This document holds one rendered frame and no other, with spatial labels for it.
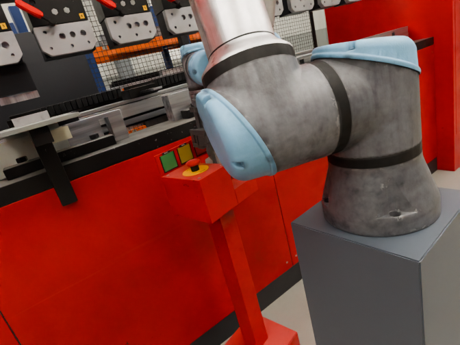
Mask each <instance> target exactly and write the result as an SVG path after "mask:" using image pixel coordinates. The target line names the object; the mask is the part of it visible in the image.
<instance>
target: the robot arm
mask: <svg viewBox="0 0 460 345"><path fill-rule="evenodd" d="M275 1H276V0H189V2H190V6H191V8H192V12H193V15H194V18H195V21H196V25H197V27H198V30H199V33H200V36H201V40H202V42H196V43H192V44H186V45H183V46H181V48H180V54H181V62H182V64H183V69H184V73H185V76H186V81H187V85H188V90H189V93H190V99H191V102H192V105H193V107H189V109H190V112H194V117H195V121H196V124H194V125H196V126H194V125H193V129H190V135H191V138H192V143H193V147H197V148H199V149H205V148H206V151H207V154H208V156H209V157H208V158H207V159H205V163H206V164H222V165H223V167H224V168H225V170H226V171H227V172H228V173H229V174H230V175H231V176H232V177H233V178H235V179H237V180H240V181H248V180H251V179H256V178H259V177H263V176H266V175H267V176H273V175H275V174H276V173H277V172H280V171H282V170H286V169H289V168H292V167H295V166H299V165H301V164H305V163H307V162H311V161H314V160H316V159H320V158H322V157H326V156H327V158H328V163H329V165H328V170H327V176H326V180H325V184H324V190H323V195H322V208H323V212H324V217H325V218H326V220H327V221H328V222H329V223H330V224H331V225H332V226H334V227H335V228H337V229H339V230H341V231H345V232H347V233H351V234H355V235H361V236H367V237H394V236H400V235H407V234H410V233H415V232H417V231H420V230H423V229H425V228H427V227H429V226H430V225H432V224H433V223H434V222H435V221H436V220H437V219H438V218H439V216H440V214H441V196H440V193H439V189H438V187H437V185H436V183H435V180H434V178H433V176H432V174H431V172H430V170H429V168H428V166H427V163H426V161H425V159H424V156H423V152H422V124H421V109H420V80H419V75H420V74H421V68H420V67H419V66H418V54H417V47H416V44H415V43H414V41H413V40H412V39H410V38H409V37H407V36H386V37H379V38H369V39H363V40H355V41H350V42H341V43H336V44H329V45H325V46H321V47H316V48H315V49H314V50H313V51H312V56H311V62H309V63H305V64H301V65H300V64H299V63H298V60H297V58H296V55H295V52H294V48H293V46H292V44H291V43H290V42H288V41H285V40H282V39H281V38H280V36H279V35H278V34H277V33H275V32H274V13H275ZM192 136H193V137H192Z"/></svg>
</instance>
